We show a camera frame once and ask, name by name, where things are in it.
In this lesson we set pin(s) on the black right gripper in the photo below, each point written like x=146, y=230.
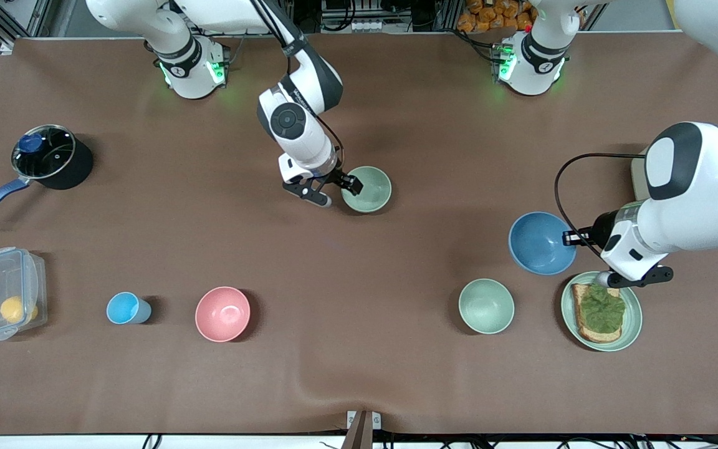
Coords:
x=336, y=177

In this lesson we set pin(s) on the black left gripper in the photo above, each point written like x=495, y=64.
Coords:
x=599, y=236

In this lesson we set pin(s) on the pale green bowl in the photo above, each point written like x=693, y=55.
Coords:
x=486, y=306
x=371, y=190

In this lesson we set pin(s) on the blue bowl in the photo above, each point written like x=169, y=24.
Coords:
x=540, y=243

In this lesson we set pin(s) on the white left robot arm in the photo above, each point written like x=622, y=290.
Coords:
x=689, y=206

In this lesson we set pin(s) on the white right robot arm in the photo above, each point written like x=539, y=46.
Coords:
x=303, y=134

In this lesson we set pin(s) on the pink bowl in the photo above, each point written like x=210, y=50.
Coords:
x=222, y=314

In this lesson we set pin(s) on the green lettuce leaf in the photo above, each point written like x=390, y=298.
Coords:
x=602, y=308

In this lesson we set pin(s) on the beige chrome toaster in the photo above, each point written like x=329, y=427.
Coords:
x=638, y=181

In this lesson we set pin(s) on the toast slice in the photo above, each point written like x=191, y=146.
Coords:
x=589, y=333

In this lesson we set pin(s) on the pale green plate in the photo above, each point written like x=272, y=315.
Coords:
x=632, y=318

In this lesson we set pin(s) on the orange snack bag pile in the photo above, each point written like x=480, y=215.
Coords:
x=490, y=15

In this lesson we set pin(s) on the light blue cup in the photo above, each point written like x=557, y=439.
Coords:
x=123, y=308

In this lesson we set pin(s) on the glass lid blue knob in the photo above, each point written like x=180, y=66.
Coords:
x=47, y=156

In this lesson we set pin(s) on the yellow lemon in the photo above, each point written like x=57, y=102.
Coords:
x=13, y=309

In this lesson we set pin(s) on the metal table edge bracket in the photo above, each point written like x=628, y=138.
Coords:
x=363, y=427

